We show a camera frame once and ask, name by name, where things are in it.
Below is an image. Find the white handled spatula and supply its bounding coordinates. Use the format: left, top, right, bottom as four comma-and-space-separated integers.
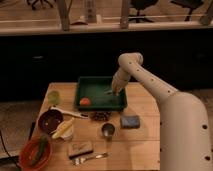
50, 106, 89, 119

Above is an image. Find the wooden block brush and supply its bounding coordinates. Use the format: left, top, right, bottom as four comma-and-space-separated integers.
68, 141, 94, 159

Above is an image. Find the black chair base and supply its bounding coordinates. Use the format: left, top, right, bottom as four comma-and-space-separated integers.
26, 0, 53, 11

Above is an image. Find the metal cup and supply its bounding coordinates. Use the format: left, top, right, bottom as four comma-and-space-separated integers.
101, 123, 115, 141

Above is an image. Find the black cable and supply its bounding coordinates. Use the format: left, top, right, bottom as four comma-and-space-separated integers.
0, 129, 22, 171

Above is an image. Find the orange tomato toy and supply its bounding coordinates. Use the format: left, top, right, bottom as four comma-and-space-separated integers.
79, 97, 91, 106

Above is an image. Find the black chair right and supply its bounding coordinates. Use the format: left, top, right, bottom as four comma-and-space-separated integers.
171, 0, 204, 21

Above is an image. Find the metal fork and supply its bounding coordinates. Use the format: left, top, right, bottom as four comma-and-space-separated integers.
72, 153, 108, 166

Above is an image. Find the black office chair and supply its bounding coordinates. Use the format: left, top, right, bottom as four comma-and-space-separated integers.
129, 0, 158, 23

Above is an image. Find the green plastic tray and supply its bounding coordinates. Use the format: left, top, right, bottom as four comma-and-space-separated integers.
74, 76, 127, 111

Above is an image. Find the green plastic cup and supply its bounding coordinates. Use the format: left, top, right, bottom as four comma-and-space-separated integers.
47, 91, 60, 105

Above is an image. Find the dark grape bunch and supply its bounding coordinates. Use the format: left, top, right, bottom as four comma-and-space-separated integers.
91, 112, 111, 121

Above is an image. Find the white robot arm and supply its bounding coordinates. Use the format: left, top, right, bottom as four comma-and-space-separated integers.
111, 52, 213, 171

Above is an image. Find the yellow corn cob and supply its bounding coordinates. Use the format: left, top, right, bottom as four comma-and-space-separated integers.
52, 118, 74, 139

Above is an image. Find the red plastic bowl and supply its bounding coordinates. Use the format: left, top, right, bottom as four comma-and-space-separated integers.
19, 136, 52, 171

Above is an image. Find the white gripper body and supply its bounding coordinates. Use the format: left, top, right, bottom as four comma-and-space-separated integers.
111, 69, 130, 93

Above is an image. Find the green cucumber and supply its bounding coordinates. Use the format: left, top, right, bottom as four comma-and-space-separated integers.
30, 136, 47, 166

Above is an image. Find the dark brown bowl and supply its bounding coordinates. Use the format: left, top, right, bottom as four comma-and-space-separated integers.
38, 110, 63, 134

